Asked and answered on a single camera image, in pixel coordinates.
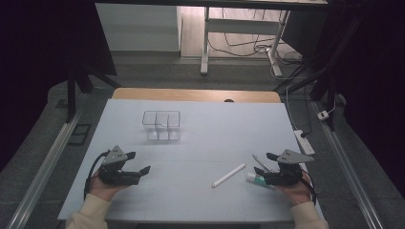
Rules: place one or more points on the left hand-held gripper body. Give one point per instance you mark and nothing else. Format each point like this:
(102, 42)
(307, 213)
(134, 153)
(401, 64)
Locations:
(118, 174)

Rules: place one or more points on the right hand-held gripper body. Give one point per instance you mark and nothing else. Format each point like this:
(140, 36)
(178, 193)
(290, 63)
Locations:
(286, 173)

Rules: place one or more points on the silver pen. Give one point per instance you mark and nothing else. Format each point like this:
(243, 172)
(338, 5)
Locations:
(260, 162)

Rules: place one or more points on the green and white tube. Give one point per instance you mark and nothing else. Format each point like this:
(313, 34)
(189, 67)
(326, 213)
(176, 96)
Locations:
(254, 179)

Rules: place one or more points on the white pen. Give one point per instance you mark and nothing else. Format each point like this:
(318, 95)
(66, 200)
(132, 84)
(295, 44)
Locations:
(229, 175)

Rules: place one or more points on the clear plastic organizer box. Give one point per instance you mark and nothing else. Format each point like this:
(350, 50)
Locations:
(161, 125)

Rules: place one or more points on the person's right hand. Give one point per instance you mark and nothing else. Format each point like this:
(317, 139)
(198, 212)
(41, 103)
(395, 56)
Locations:
(297, 192)

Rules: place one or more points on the person's left hand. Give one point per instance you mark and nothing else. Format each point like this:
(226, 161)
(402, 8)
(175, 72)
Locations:
(101, 189)

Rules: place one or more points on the white power strip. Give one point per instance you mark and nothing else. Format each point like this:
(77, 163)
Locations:
(304, 142)

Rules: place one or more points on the white table cover board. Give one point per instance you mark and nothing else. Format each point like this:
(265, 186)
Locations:
(197, 200)

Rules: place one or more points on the small white adapter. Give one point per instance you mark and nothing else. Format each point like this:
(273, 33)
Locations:
(323, 115)

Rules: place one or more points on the black tripod stand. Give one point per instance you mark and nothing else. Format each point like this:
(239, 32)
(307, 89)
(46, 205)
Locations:
(71, 95)

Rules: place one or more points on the black metal stand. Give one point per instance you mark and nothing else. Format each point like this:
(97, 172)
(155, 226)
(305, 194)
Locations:
(329, 82)

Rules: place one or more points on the white cabinet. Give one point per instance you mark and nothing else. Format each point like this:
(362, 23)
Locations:
(137, 28)

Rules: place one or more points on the aluminium floor rail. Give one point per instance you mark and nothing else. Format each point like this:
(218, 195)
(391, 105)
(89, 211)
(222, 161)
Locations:
(350, 171)
(41, 171)

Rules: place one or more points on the white desk frame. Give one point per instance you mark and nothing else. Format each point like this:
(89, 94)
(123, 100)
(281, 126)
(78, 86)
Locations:
(242, 26)

